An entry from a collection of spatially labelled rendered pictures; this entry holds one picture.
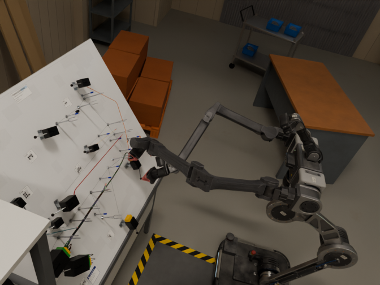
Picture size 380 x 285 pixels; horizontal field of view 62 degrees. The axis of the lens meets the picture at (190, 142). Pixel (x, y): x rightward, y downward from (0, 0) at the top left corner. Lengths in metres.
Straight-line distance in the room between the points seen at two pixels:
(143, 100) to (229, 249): 1.92
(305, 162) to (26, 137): 1.38
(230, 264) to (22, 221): 2.09
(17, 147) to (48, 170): 0.18
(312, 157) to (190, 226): 1.68
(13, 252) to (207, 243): 2.39
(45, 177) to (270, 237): 2.34
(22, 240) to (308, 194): 1.25
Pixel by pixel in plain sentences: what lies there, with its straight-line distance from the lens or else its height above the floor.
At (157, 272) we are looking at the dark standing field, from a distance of 2.87.
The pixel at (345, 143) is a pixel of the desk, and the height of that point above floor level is 0.65.
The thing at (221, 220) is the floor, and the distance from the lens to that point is 3.27.
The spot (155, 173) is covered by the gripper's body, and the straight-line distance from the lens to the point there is 1.93.
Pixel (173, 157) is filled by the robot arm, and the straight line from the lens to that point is 1.60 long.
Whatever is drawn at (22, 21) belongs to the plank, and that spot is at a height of 1.07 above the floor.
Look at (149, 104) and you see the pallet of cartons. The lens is 3.68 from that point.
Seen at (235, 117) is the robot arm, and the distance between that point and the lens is 1.96.
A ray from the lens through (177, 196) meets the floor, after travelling 3.33.
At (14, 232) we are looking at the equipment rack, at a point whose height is 1.85.
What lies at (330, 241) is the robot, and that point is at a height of 1.00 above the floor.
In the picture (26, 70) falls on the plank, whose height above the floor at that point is 0.61.
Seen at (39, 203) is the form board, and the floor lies 1.31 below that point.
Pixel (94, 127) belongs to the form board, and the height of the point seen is 1.37.
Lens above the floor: 2.58
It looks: 41 degrees down
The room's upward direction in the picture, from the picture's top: 14 degrees clockwise
